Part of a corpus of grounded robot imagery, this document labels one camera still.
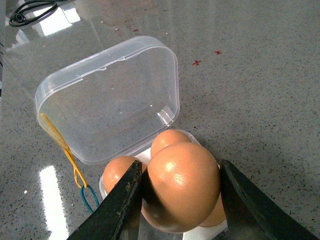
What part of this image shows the brown egg in box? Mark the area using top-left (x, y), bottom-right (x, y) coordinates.
top-left (199, 194), bottom-right (226, 228)
top-left (150, 129), bottom-right (192, 162)
top-left (102, 155), bottom-right (147, 195)

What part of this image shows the blue rubber band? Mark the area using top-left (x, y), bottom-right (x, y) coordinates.
top-left (80, 185), bottom-right (100, 214)

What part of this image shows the brown egg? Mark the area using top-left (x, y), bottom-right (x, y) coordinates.
top-left (150, 129), bottom-right (192, 162)
top-left (141, 142), bottom-right (221, 233)
top-left (199, 194), bottom-right (226, 228)
top-left (102, 155), bottom-right (147, 195)

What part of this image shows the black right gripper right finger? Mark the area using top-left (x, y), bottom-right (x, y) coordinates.
top-left (220, 160), bottom-right (319, 240)

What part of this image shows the black cable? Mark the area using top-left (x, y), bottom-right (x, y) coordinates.
top-left (8, 0), bottom-right (66, 28)

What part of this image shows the clear plastic egg box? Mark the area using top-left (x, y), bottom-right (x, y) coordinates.
top-left (35, 36), bottom-right (228, 240)

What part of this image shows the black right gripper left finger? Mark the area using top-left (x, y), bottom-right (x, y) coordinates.
top-left (68, 160), bottom-right (142, 240)

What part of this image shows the yellow rubber band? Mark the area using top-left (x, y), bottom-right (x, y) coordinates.
top-left (38, 113), bottom-right (88, 188)

